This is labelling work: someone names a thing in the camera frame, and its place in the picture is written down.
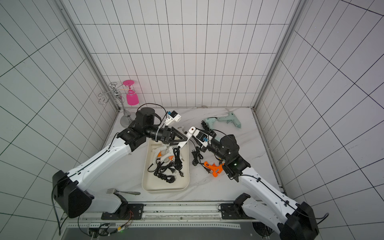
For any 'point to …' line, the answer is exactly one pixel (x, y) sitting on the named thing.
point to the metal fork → (112, 190)
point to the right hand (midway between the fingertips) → (189, 131)
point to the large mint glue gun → (231, 118)
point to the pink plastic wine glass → (132, 98)
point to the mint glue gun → (210, 121)
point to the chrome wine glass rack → (115, 91)
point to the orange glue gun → (216, 169)
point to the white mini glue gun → (165, 154)
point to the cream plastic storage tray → (151, 183)
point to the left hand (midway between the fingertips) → (182, 143)
